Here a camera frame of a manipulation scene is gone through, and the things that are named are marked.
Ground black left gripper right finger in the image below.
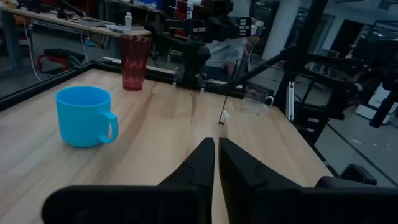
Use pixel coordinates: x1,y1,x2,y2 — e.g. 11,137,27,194
218,137,398,224

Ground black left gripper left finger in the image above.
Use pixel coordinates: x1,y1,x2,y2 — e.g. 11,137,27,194
42,137,216,224

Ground person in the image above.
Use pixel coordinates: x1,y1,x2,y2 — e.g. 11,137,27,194
203,36,251,77

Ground white pillar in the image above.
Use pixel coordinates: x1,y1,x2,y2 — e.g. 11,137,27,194
262,0,302,60

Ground clear glass mug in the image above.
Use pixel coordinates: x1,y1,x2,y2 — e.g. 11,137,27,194
241,86,275,116

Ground red translucent tumbler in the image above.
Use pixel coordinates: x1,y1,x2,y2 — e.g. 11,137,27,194
119,34,152,92

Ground black box device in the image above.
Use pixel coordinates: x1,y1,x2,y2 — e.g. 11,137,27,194
315,162,378,189

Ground blue plastic mug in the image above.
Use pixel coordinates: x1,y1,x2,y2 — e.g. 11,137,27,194
55,85,119,149

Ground white cabinet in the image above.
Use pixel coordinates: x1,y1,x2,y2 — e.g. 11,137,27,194
355,83,398,126

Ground wooden workbench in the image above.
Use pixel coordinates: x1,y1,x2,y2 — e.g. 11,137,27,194
0,5,152,71

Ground red and black stool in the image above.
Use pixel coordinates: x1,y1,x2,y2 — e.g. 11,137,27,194
36,47,86,76

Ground black aluminium table frame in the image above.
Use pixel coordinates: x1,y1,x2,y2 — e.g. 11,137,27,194
0,0,343,150

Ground white floor cable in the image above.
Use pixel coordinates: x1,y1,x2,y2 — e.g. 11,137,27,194
22,24,42,82

